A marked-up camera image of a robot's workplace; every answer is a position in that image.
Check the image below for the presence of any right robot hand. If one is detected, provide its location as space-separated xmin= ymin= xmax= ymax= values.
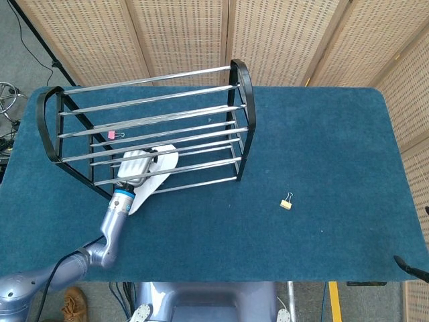
xmin=393 ymin=205 xmax=429 ymax=283

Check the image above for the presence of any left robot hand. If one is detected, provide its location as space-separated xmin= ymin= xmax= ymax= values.
xmin=117 ymin=147 xmax=159 ymax=189

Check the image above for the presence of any white slipper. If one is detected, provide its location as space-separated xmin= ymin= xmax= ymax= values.
xmin=128 ymin=144 xmax=180 ymax=216

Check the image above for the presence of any black and chrome shoe rack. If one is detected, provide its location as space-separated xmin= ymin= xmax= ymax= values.
xmin=36 ymin=58 xmax=257 ymax=204

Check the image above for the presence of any brown leather shoe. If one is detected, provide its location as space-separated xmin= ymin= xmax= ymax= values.
xmin=61 ymin=286 xmax=88 ymax=322

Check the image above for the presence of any yellow floor tape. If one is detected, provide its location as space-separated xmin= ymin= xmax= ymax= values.
xmin=328 ymin=281 xmax=343 ymax=322

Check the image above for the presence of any chrome table leg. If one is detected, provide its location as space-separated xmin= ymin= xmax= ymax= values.
xmin=287 ymin=281 xmax=297 ymax=322

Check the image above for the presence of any yellow binder clip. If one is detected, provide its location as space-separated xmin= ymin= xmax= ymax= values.
xmin=280 ymin=192 xmax=294 ymax=212

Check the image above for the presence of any woven wooden folding screen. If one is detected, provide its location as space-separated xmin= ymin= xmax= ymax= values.
xmin=15 ymin=0 xmax=429 ymax=322

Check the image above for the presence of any chrome stool base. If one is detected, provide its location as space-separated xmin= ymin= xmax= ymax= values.
xmin=0 ymin=81 xmax=27 ymax=119

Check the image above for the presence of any black stand pole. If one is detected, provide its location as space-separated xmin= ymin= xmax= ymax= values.
xmin=6 ymin=0 xmax=77 ymax=87

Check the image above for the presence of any lavender robot torso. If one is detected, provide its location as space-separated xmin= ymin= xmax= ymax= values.
xmin=135 ymin=281 xmax=279 ymax=322

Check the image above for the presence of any blue carpet table cover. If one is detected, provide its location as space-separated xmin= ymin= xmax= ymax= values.
xmin=0 ymin=86 xmax=429 ymax=282

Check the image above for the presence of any black table bracket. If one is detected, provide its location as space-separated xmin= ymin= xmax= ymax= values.
xmin=346 ymin=280 xmax=388 ymax=287

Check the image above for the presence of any single blue cable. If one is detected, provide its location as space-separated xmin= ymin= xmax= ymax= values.
xmin=320 ymin=281 xmax=328 ymax=322

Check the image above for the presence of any thin black floor cable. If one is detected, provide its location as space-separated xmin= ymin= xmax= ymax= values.
xmin=8 ymin=0 xmax=56 ymax=85

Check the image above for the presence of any tangled black cable bundle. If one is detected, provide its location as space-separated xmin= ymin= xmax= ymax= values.
xmin=0 ymin=117 xmax=19 ymax=165

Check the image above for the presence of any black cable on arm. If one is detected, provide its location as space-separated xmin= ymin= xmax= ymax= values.
xmin=33 ymin=234 xmax=105 ymax=322

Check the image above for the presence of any blue cable bundle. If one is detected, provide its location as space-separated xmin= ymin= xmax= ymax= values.
xmin=109 ymin=281 xmax=135 ymax=319

